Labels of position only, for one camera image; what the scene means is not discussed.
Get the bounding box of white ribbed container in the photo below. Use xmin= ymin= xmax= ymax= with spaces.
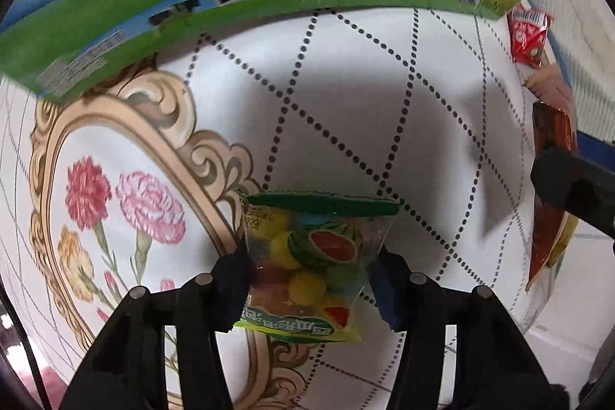
xmin=529 ymin=0 xmax=615 ymax=139

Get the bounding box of green bag of colourful candies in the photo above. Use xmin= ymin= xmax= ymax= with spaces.
xmin=233 ymin=190 xmax=402 ymax=344

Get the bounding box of floral printed tablecloth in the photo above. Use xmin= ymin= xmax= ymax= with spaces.
xmin=0 ymin=4 xmax=584 ymax=410

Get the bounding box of brown snack packet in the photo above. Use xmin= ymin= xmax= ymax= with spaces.
xmin=525 ymin=100 xmax=580 ymax=293

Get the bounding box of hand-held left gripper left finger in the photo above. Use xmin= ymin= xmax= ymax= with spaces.
xmin=58 ymin=242 xmax=253 ymax=410

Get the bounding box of small red snack packet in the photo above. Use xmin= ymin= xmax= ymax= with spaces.
xmin=507 ymin=4 xmax=552 ymax=69

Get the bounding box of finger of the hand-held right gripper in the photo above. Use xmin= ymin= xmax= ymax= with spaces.
xmin=530 ymin=144 xmax=615 ymax=240

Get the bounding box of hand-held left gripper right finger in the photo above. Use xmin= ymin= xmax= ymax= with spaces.
xmin=367 ymin=247 xmax=549 ymax=410

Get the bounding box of pale pink snack packet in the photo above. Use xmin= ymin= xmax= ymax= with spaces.
xmin=523 ymin=64 xmax=577 ymax=113

